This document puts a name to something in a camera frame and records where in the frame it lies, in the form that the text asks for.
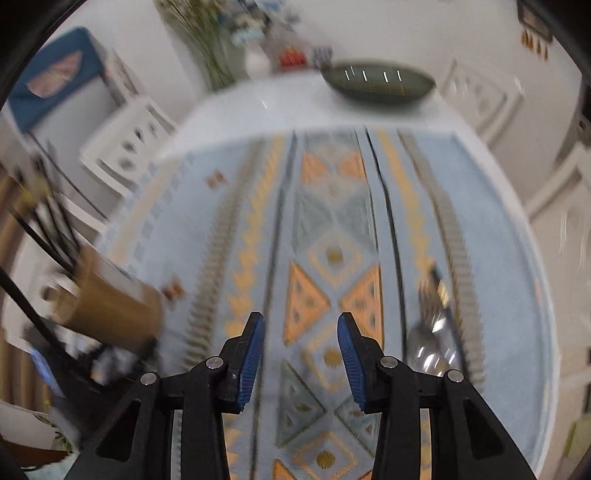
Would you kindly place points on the white dining chair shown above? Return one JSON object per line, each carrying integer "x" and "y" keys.
{"x": 115, "y": 152}
{"x": 489, "y": 99}
{"x": 563, "y": 194}

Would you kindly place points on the green bowl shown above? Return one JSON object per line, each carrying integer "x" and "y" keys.
{"x": 378, "y": 87}

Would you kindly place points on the small framed wall picture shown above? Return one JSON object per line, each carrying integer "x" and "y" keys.
{"x": 535, "y": 18}

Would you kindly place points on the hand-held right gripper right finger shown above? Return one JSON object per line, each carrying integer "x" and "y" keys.
{"x": 353, "y": 364}

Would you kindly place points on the white refrigerator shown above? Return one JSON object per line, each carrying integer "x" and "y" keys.
{"x": 83, "y": 106}

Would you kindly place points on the glass vase with dried flowers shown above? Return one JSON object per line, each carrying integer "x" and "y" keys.
{"x": 212, "y": 69}

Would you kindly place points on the white vase with blue flowers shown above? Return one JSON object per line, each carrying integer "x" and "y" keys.
{"x": 256, "y": 64}

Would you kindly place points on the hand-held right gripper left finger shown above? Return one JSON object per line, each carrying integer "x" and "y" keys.
{"x": 249, "y": 364}

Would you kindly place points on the red round container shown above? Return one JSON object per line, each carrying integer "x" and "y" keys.
{"x": 293, "y": 59}

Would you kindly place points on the wooden utensil holder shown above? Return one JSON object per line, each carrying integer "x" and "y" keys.
{"x": 115, "y": 304}

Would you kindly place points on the blue refrigerator cover cloth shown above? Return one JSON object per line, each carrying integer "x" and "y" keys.
{"x": 69, "y": 50}

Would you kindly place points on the orange hanging tassels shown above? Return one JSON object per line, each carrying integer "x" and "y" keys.
{"x": 538, "y": 42}

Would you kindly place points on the blue patterned table mat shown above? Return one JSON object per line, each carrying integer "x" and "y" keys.
{"x": 332, "y": 221}

